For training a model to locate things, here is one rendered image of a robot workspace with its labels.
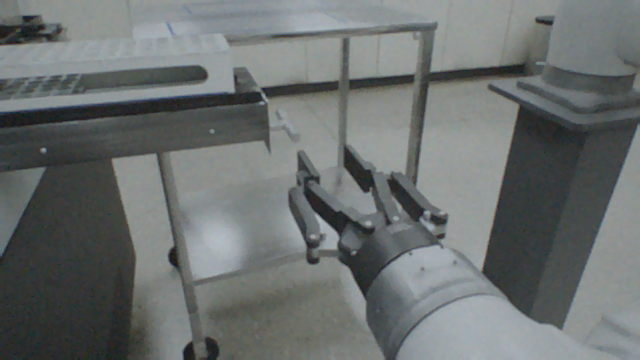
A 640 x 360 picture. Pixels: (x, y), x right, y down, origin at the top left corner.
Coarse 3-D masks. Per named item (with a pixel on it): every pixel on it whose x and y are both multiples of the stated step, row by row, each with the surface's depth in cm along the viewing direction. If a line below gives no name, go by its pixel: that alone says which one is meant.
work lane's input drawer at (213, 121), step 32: (192, 96) 51; (224, 96) 52; (256, 96) 53; (0, 128) 46; (32, 128) 46; (64, 128) 47; (96, 128) 48; (128, 128) 49; (160, 128) 50; (192, 128) 51; (224, 128) 53; (256, 128) 54; (288, 128) 60; (0, 160) 47; (32, 160) 48; (64, 160) 49; (96, 160) 50
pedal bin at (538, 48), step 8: (536, 16) 316; (544, 16) 314; (552, 16) 312; (536, 24) 310; (544, 24) 304; (552, 24) 301; (536, 32) 311; (544, 32) 305; (536, 40) 312; (544, 40) 306; (528, 48) 324; (536, 48) 313; (544, 48) 308; (528, 56) 322; (536, 56) 314; (544, 56) 310; (528, 64) 322; (528, 72) 323
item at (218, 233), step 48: (240, 0) 119; (288, 0) 120; (336, 0) 120; (432, 48) 96; (192, 192) 137; (240, 192) 137; (336, 192) 137; (192, 240) 116; (240, 240) 116; (288, 240) 116; (336, 240) 116; (192, 288) 101; (192, 336) 108
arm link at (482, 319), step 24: (432, 312) 26; (456, 312) 26; (480, 312) 25; (504, 312) 25; (408, 336) 27; (432, 336) 25; (456, 336) 24; (480, 336) 23; (504, 336) 23; (528, 336) 23; (552, 336) 24
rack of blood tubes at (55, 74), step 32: (0, 64) 45; (32, 64) 45; (64, 64) 46; (96, 64) 47; (128, 64) 48; (160, 64) 49; (192, 64) 59; (224, 64) 51; (0, 96) 48; (32, 96) 48; (64, 96) 48; (96, 96) 48; (128, 96) 49; (160, 96) 50
